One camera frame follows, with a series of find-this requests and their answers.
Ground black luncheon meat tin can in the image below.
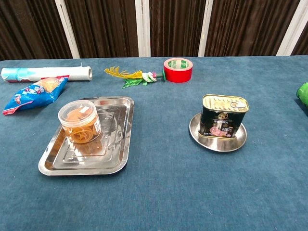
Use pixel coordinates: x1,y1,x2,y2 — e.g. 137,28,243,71
198,94,250,140

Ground brown pleated curtain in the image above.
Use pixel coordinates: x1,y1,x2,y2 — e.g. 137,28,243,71
0,0,308,61

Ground rectangular stainless steel tray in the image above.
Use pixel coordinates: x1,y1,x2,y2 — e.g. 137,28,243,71
38,96,135,176

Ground clear plastic rubber band jar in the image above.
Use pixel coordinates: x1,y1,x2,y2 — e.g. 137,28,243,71
58,100,102,144

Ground blue felt table cover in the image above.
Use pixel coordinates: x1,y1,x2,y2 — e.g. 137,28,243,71
0,54,308,231

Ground white plastic wrap roll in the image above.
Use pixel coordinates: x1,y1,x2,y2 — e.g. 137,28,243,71
0,65,93,83

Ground red tape roll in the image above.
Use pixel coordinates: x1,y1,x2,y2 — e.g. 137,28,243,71
163,57,194,83

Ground round stainless steel plate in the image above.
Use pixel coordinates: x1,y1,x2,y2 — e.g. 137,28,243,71
189,112,248,152

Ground green object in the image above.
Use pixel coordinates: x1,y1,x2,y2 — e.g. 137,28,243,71
295,81,308,106

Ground white frame post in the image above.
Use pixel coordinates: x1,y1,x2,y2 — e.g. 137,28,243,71
197,0,214,57
134,0,151,58
276,0,308,56
54,0,81,59

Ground blue snack bag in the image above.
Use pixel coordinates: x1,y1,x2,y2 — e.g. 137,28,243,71
2,75,70,116

